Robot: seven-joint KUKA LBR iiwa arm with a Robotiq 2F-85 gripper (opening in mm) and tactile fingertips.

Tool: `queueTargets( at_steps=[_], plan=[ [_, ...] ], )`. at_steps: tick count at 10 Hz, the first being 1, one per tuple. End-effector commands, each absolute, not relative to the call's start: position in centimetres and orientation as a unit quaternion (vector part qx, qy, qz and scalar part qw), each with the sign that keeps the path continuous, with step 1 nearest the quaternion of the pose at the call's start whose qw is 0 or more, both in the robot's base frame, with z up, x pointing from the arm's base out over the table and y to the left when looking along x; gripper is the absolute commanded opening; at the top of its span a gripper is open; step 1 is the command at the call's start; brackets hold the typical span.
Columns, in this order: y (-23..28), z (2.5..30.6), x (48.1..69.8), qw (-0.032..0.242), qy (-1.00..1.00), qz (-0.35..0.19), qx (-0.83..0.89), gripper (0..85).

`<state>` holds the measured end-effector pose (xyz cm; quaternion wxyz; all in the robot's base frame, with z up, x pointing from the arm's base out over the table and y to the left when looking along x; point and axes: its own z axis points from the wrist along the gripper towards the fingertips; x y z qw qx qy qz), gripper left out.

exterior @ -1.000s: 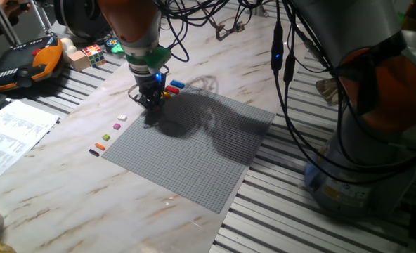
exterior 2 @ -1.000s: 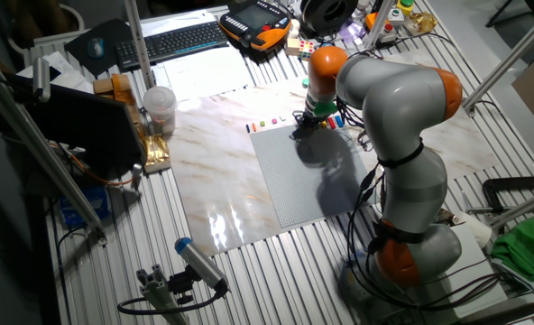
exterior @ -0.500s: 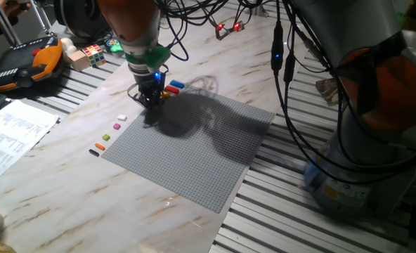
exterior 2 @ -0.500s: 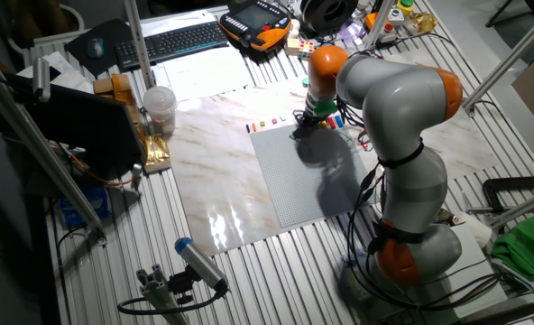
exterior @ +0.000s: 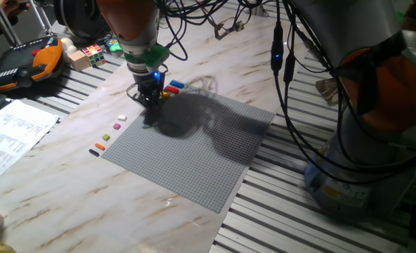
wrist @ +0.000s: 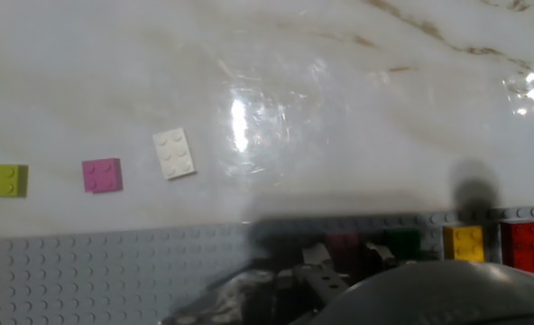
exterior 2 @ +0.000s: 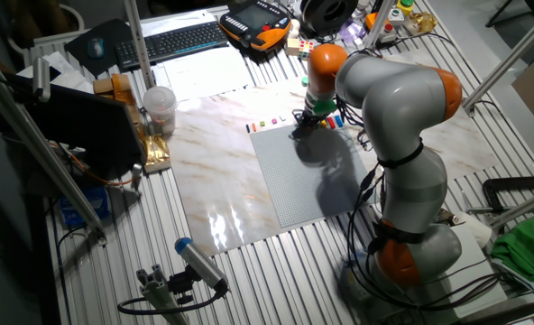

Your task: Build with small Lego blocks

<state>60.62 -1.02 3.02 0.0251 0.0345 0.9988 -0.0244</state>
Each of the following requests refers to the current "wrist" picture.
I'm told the grey Lego baseplate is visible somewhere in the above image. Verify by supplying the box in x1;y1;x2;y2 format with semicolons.
0;204;534;325

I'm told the red long Lego brick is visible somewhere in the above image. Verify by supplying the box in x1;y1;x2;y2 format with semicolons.
499;220;534;277

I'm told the magenta square Lego brick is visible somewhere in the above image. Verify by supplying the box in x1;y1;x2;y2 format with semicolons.
80;157;124;195

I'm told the yellow Lego brick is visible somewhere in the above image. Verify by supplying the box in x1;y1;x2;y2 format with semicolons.
442;224;486;264

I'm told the white Lego brick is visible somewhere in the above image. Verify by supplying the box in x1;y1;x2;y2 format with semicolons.
152;126;198;181

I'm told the lime green square Lego brick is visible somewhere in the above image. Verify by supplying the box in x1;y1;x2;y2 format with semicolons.
0;162;30;199

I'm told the white marble pattern board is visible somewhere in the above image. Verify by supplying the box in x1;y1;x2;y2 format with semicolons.
0;0;534;240

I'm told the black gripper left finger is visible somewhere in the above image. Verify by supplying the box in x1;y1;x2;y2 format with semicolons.
275;242;353;304

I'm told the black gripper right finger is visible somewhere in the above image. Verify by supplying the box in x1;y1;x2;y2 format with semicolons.
364;241;397;270

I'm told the light pink Lego brick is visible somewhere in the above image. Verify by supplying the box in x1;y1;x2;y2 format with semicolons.
325;231;361;273

